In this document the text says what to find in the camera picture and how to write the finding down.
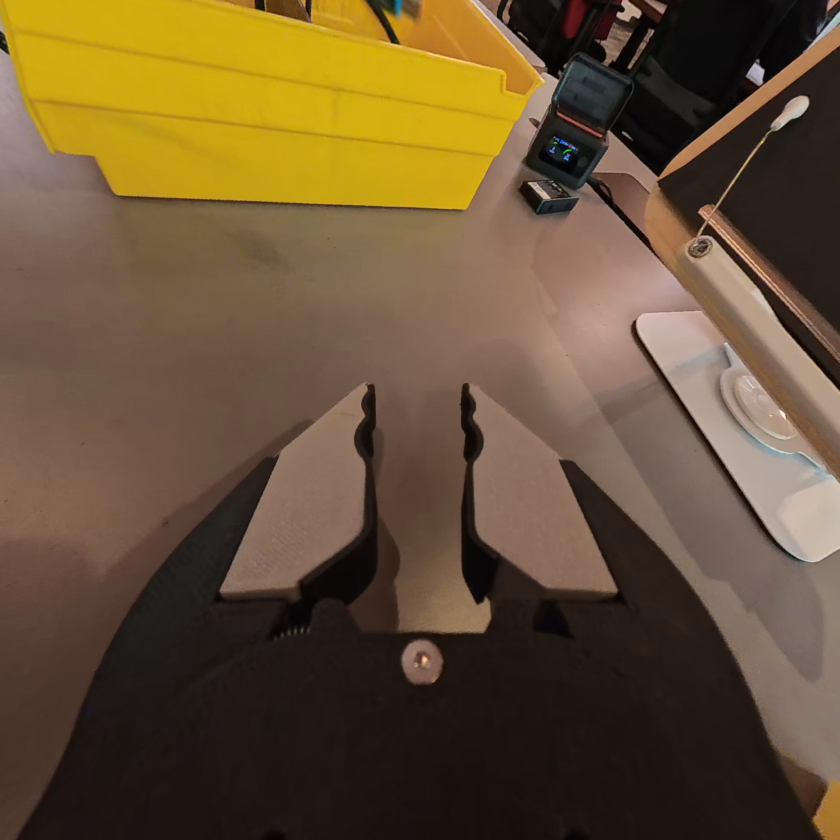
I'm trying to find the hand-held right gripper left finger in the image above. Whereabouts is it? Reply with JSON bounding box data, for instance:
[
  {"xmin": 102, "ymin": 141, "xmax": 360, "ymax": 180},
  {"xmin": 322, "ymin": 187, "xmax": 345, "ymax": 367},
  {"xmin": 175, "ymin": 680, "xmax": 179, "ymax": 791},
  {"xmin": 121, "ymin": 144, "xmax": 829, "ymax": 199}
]
[{"xmin": 218, "ymin": 382, "xmax": 380, "ymax": 603}]

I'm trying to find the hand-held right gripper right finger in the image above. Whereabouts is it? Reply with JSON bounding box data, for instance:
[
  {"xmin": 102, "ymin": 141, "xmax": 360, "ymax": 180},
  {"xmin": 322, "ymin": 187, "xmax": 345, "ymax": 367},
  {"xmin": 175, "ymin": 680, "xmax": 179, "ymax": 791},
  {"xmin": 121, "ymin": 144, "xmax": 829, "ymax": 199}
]
[{"xmin": 461, "ymin": 382, "xmax": 620, "ymax": 605}]

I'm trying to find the yellow plastic bin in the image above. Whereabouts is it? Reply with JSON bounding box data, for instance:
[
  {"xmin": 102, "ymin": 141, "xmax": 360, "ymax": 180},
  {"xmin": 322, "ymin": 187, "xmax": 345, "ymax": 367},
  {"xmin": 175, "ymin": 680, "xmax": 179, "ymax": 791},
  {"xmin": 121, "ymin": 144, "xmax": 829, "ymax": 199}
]
[{"xmin": 0, "ymin": 0, "xmax": 546, "ymax": 212}]

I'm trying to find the white board stand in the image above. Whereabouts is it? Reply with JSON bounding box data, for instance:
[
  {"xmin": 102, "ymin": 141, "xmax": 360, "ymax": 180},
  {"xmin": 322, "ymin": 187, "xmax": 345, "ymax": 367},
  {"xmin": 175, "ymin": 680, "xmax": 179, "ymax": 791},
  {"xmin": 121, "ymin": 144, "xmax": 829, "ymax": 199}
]
[{"xmin": 634, "ymin": 238, "xmax": 840, "ymax": 564}]

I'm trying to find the yellow object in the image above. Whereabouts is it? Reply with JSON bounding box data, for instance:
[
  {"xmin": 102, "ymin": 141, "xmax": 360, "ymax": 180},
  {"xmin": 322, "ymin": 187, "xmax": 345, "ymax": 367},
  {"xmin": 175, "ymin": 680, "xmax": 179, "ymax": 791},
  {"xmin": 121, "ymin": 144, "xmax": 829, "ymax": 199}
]
[{"xmin": 812, "ymin": 784, "xmax": 840, "ymax": 840}]

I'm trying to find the black battery charging case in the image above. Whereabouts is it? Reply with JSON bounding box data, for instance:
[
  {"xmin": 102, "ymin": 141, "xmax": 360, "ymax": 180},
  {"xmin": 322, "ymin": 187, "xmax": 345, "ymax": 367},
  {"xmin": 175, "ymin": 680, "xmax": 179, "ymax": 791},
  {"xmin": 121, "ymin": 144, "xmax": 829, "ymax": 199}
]
[{"xmin": 525, "ymin": 52, "xmax": 635, "ymax": 193}]

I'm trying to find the black office chair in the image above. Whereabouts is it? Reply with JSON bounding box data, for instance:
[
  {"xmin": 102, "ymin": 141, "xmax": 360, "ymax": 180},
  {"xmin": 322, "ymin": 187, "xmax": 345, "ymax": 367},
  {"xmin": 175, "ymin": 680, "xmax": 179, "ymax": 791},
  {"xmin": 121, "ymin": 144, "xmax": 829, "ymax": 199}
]
[{"xmin": 617, "ymin": 0, "xmax": 840, "ymax": 175}]

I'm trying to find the cardboard bin divider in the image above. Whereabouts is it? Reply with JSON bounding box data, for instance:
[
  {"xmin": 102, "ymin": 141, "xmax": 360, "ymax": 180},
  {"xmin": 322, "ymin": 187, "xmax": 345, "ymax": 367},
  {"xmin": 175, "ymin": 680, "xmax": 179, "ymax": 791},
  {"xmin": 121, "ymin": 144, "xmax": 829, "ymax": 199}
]
[{"xmin": 251, "ymin": 0, "xmax": 315, "ymax": 25}]

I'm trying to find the black camera battery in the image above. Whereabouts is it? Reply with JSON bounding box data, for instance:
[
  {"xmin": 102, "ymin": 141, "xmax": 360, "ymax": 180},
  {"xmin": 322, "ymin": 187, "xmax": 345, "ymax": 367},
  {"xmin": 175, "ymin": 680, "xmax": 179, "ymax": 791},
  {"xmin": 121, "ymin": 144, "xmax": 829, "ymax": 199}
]
[{"xmin": 518, "ymin": 180, "xmax": 581, "ymax": 216}]

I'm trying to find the black charger cable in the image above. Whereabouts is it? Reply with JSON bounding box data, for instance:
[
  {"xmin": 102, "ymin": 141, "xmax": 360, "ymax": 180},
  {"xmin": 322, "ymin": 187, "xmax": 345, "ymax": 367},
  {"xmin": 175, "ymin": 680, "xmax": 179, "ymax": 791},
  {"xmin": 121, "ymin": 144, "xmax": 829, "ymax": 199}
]
[{"xmin": 586, "ymin": 174, "xmax": 654, "ymax": 247}]

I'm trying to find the thin wire white-tipped clip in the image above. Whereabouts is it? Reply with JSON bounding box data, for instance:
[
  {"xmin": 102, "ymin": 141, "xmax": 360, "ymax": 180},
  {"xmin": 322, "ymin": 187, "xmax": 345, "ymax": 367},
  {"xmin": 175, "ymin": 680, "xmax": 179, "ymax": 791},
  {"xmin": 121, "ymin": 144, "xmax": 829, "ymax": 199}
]
[{"xmin": 694, "ymin": 95, "xmax": 812, "ymax": 258}]

